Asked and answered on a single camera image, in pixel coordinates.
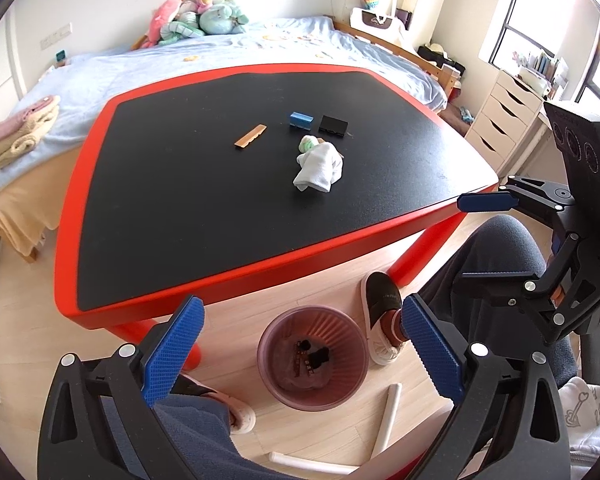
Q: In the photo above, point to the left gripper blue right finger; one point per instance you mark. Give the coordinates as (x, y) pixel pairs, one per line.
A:
(443, 364)

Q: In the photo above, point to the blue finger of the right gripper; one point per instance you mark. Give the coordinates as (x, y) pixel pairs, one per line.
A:
(493, 282)
(487, 202)

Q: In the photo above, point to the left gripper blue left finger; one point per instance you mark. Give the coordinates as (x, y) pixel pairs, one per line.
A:
(165, 357)

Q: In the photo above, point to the white sock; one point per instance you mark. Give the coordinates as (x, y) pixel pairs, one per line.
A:
(320, 168)

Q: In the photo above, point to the green white yarn ball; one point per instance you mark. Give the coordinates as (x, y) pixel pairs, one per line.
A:
(308, 142)

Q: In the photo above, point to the blue metal clip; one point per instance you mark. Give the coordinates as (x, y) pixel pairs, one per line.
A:
(301, 121)

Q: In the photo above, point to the wooden stick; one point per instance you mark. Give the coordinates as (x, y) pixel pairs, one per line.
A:
(250, 136)

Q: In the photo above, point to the pink trash bin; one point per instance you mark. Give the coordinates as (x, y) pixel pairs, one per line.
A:
(312, 358)

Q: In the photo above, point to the left slipper shoe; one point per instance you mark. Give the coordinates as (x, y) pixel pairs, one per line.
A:
(242, 416)

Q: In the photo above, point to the slipper shoe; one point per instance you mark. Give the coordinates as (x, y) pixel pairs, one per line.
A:
(242, 416)
(382, 304)

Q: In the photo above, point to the white drawer cabinet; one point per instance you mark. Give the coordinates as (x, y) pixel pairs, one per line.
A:
(504, 121)

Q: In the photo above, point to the right slipper shoe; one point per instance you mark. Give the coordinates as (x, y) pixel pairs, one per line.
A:
(382, 304)

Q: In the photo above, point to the red table with black top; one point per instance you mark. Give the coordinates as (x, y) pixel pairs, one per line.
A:
(161, 205)

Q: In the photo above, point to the bed with blue sheet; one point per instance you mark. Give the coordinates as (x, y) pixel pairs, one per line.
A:
(33, 187)

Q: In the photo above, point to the white tote bag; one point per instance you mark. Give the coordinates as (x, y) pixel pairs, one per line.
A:
(379, 21)

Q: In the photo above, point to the folded towels stack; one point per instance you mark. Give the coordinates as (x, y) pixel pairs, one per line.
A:
(24, 130)

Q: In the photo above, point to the teal plush toy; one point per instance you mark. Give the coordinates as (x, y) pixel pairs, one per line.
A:
(197, 18)

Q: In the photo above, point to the pink plush toy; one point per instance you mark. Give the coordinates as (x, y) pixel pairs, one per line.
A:
(163, 16)

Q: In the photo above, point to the white chair frame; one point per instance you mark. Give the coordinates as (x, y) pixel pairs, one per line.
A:
(346, 439)

